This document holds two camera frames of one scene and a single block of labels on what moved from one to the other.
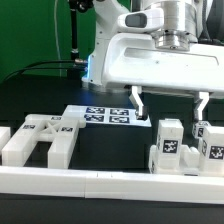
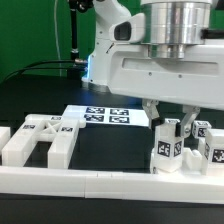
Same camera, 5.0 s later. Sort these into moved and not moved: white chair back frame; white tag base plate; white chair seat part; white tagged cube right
Moved: white chair seat part
Not moved: white tag base plate; white tagged cube right; white chair back frame
